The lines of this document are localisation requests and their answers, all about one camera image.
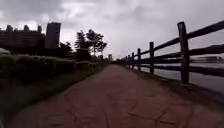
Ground dark wooden rail fence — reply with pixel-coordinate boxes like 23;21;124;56
113;19;224;85

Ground grey water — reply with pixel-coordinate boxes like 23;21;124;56
133;61;224;95

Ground group of trees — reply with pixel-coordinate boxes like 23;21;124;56
56;28;109;62

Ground red paved path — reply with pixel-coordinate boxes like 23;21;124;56
6;63;224;128

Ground tall buildings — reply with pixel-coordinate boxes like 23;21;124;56
0;21;62;52

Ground grass strip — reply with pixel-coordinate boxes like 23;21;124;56
0;63;109;125

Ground low green hedge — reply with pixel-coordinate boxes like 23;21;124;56
0;53;109;84

